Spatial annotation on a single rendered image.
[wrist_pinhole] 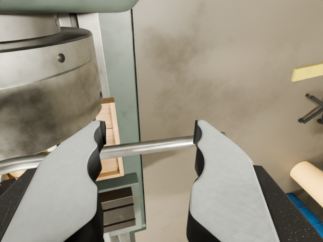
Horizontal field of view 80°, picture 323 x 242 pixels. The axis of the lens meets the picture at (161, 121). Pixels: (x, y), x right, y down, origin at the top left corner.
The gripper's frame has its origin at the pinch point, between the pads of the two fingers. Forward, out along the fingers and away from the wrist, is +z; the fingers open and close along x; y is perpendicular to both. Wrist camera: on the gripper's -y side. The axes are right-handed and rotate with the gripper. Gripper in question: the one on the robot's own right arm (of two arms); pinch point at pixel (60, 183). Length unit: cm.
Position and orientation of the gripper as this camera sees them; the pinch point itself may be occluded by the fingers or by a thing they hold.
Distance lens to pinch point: 52.9
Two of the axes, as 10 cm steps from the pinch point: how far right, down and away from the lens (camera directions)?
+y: 0.0, 8.6, 5.1
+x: 2.7, 4.9, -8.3
